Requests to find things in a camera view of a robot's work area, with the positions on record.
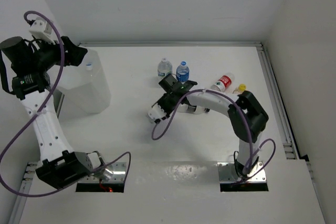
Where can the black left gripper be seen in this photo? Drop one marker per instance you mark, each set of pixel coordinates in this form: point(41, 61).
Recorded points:
point(73, 55)

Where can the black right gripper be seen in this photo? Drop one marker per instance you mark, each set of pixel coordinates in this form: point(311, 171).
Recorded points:
point(159, 102)

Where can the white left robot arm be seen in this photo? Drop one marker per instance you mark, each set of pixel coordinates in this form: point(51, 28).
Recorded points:
point(61, 165)

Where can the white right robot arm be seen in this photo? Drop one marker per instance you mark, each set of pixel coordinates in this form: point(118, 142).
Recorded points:
point(246, 115)

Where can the translucent white plastic bin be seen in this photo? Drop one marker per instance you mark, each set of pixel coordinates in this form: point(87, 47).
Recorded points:
point(88, 90)

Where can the black cap Pepsi bottle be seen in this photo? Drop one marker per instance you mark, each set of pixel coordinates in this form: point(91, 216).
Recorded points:
point(192, 109)

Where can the blue label Pocari bottle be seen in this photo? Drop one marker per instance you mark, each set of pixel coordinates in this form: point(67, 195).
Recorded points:
point(182, 72)

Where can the clear bottle white label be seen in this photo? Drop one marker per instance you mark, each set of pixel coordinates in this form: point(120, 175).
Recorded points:
point(164, 68)

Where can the red label clear bottle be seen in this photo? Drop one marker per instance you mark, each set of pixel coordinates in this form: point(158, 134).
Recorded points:
point(224, 82)

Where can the yellow cap small bottle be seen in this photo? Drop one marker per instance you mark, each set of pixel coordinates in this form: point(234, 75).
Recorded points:
point(240, 89)

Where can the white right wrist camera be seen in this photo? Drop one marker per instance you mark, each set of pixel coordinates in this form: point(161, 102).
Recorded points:
point(156, 114)

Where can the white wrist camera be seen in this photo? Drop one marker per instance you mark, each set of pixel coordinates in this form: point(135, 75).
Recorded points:
point(156, 114)
point(40, 29)

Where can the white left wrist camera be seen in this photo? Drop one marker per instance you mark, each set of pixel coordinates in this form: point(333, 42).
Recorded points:
point(40, 29)

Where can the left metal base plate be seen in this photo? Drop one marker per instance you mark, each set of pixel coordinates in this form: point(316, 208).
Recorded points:
point(113, 174)

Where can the metal base plate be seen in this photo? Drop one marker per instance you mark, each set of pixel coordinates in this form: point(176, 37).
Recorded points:
point(113, 174)
point(227, 173)

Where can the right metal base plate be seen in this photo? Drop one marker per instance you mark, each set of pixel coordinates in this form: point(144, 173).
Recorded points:
point(227, 173)

